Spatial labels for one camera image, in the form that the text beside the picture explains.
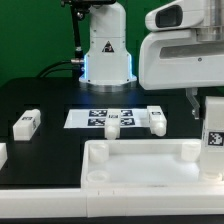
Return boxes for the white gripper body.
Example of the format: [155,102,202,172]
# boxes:
[139,30,224,90]

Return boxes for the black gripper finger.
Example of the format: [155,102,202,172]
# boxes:
[186,88,200,120]

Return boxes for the white desk top tray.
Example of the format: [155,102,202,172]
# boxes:
[81,139,224,190]

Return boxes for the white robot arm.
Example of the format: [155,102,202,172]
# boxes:
[80,0,224,118]

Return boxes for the white marker sheet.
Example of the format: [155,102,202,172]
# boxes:
[64,108,149,129]

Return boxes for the white left barrier block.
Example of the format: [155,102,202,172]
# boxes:
[0,143,8,170]

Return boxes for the black cables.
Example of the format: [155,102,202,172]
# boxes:
[36,59,84,78]

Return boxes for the white front barrier rail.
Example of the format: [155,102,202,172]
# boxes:
[0,186,224,219]

